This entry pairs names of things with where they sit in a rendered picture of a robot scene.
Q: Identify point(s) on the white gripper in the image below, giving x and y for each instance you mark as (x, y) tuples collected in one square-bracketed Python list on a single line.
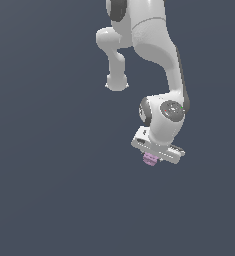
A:
[(155, 148)]

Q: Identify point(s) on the small pink block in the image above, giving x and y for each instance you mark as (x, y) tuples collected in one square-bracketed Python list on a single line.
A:
[(150, 159)]

